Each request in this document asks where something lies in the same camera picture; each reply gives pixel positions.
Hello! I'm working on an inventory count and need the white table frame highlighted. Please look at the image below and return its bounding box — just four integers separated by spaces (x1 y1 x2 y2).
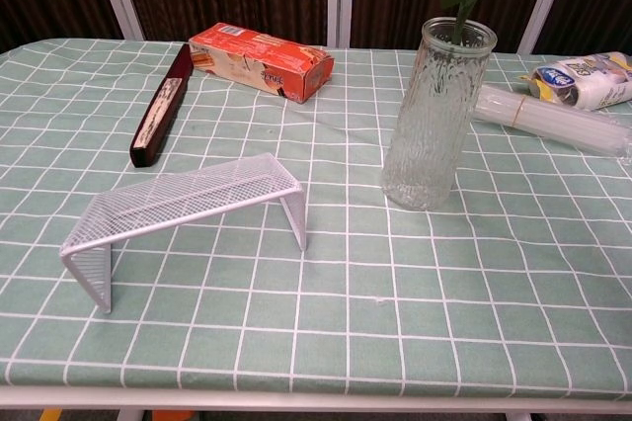
0 384 632 421

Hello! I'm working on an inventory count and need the textured clear glass vase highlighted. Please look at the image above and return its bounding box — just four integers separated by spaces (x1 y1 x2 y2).
380 16 499 211

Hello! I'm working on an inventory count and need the dark brown folded fan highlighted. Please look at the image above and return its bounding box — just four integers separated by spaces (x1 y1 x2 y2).
129 42 195 170

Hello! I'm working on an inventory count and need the orange cardboard snack box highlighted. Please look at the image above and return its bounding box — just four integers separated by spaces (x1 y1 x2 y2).
188 22 336 105

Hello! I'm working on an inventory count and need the green white checked tablecloth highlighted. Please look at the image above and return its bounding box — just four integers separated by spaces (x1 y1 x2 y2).
0 38 632 401

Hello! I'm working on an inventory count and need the bundle of clear straws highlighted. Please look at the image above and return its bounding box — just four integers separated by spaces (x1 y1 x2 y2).
472 83 632 166

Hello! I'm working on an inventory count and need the white wire mesh rack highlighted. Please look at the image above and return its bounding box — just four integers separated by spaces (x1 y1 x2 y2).
59 152 308 314

